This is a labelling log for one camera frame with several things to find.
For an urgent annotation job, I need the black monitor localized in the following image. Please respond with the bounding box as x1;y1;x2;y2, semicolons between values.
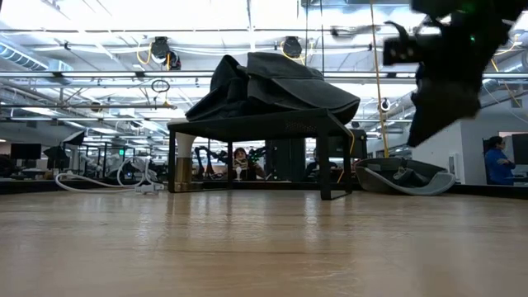
511;133;528;166
10;143;42;161
328;129;368;160

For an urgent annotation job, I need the ceiling air duct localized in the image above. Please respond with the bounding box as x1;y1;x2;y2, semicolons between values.
0;40;73;73

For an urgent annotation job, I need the black cabinet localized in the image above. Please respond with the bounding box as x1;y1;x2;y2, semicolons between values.
266;138;307;182

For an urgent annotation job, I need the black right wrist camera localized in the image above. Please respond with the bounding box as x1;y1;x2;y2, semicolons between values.
382;20;426;66

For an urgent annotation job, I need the long ceiling light strip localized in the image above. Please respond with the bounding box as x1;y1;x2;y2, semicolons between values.
0;69;528;80

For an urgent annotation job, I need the yellow hanging cable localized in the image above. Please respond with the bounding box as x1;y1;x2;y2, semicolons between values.
368;0;390;158

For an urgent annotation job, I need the black perforated metal shelf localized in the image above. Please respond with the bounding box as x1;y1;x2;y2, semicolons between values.
167;107;355;202

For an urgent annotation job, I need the white lamp cable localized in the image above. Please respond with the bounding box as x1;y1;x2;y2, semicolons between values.
54;156;166;196

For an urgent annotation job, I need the person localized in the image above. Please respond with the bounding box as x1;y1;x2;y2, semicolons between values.
229;147;267;182
483;135;516;186

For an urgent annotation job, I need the white lamp with gold base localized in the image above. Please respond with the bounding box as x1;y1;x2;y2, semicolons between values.
167;118;198;193

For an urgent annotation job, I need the light blue denim hat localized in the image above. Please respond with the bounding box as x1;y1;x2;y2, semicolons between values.
246;52;361;125

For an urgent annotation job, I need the grey hat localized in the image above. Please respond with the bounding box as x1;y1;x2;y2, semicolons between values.
354;157;457;197

